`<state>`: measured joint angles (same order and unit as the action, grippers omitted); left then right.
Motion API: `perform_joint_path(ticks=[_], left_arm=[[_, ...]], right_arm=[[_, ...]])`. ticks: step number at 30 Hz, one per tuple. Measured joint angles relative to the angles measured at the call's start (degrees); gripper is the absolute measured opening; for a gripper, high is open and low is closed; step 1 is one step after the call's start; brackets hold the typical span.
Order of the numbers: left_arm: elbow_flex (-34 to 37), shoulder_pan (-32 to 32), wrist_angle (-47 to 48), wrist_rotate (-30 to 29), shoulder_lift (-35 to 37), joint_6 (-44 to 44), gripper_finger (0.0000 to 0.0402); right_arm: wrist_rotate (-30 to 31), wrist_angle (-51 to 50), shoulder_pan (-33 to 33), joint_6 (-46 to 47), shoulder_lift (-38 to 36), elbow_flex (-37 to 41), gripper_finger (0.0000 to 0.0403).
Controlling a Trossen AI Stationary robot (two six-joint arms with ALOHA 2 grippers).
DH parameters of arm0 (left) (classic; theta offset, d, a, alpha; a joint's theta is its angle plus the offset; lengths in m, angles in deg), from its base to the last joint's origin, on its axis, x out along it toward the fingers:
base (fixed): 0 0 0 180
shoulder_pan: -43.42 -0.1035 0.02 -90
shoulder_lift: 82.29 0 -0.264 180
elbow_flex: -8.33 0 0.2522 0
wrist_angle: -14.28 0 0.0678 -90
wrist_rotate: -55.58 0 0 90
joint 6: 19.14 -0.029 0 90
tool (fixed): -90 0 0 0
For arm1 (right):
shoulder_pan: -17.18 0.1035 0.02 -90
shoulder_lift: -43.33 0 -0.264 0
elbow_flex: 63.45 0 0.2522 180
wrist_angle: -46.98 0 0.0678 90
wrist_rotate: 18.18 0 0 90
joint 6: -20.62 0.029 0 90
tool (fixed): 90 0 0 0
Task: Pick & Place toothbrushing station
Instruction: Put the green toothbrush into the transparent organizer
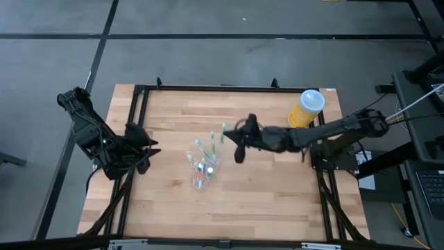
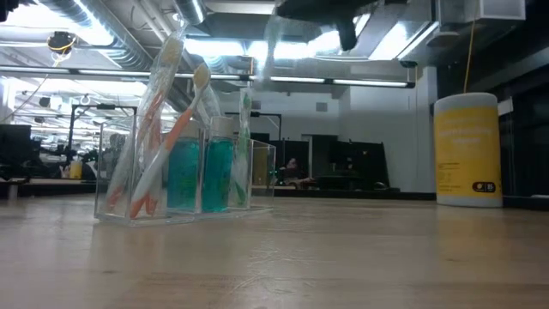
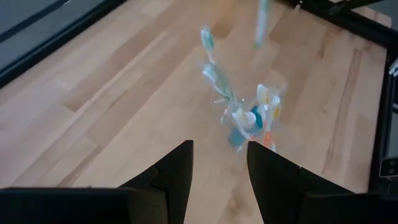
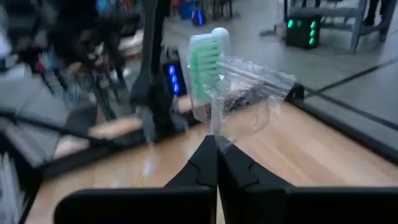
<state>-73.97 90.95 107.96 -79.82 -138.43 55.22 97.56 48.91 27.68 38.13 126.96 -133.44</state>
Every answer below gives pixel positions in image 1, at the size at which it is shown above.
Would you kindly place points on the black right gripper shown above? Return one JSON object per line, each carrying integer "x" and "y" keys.
{"x": 253, "y": 137}

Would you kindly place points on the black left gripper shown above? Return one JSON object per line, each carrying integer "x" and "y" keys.
{"x": 135, "y": 152}

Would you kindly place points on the green toothbrush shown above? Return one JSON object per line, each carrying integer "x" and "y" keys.
{"x": 200, "y": 146}
{"x": 212, "y": 144}
{"x": 223, "y": 133}

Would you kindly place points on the blue mouthwash bottle white cap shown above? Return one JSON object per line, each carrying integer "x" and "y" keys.
{"x": 200, "y": 166}
{"x": 210, "y": 170}

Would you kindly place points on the orange toothbrush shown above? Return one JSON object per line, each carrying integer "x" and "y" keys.
{"x": 199, "y": 182}
{"x": 201, "y": 172}

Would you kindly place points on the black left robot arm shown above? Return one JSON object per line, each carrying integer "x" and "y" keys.
{"x": 90, "y": 132}

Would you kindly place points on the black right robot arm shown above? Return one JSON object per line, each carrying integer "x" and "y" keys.
{"x": 329, "y": 130}

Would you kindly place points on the clear acrylic organizer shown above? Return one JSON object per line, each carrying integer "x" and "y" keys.
{"x": 194, "y": 180}

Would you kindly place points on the yellow disinfecting wipes canister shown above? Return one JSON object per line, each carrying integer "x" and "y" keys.
{"x": 307, "y": 107}

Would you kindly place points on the black rig crossbar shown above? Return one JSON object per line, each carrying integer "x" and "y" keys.
{"x": 52, "y": 242}

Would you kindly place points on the dark grey desk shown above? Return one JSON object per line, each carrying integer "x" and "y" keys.
{"x": 412, "y": 139}

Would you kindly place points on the black keyboard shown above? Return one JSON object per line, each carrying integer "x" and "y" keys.
{"x": 433, "y": 191}

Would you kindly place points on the black aluminium table frame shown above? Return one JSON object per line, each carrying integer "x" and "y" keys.
{"x": 225, "y": 88}

